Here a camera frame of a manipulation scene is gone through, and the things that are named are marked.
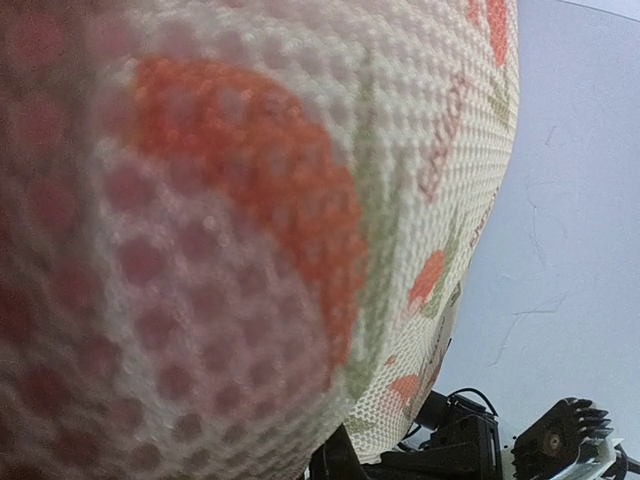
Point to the floral mesh laundry bag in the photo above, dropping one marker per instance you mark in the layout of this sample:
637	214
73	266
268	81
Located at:
230	228

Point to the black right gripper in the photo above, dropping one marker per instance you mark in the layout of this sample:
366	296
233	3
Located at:
464	444

